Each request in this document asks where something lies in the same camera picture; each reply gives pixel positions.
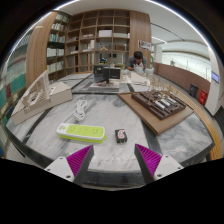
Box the brown model on wooden board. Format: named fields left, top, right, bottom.
left=116, top=84, right=195, bottom=136

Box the white and green power strip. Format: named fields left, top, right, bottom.
left=55, top=122, right=108, bottom=145

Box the wooden display shelf unit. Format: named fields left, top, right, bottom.
left=64, top=9, right=132, bottom=75

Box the tall bookshelf with colourful books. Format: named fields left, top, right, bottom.
left=0, top=28, right=35, bottom=136

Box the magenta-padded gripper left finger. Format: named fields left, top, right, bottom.
left=43, top=144, right=96, bottom=187

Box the wooden shelf unit with books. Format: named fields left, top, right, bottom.
left=45, top=12, right=71, bottom=81

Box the wall screen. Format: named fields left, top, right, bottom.
left=210, top=70, right=221, bottom=84

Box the black architectural model on base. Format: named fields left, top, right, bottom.
left=88, top=64, right=123, bottom=90

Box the small white paper model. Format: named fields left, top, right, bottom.
left=129, top=71, right=151, bottom=86

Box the white coiled power cable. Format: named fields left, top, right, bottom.
left=62, top=98, right=89, bottom=125

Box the black charger with red print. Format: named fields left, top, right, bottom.
left=114, top=128, right=129, bottom=145

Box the white architectural model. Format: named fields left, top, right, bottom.
left=10, top=69, right=74, bottom=127

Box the person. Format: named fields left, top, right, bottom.
left=125, top=50, right=149, bottom=75

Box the wall poster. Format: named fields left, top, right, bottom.
left=137, top=39, right=153, bottom=52

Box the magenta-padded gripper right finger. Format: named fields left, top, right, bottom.
left=133, top=143, right=185, bottom=186

